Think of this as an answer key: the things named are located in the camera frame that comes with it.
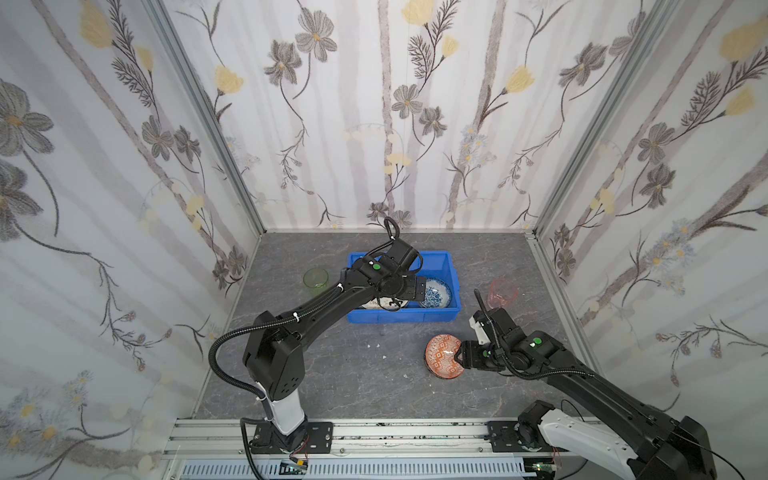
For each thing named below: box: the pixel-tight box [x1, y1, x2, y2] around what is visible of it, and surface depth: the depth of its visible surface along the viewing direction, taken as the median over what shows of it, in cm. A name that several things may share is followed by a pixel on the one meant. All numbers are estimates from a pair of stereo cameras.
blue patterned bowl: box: [419, 277, 452, 309], surface depth 98 cm
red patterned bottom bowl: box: [425, 334, 464, 379], surface depth 84 cm
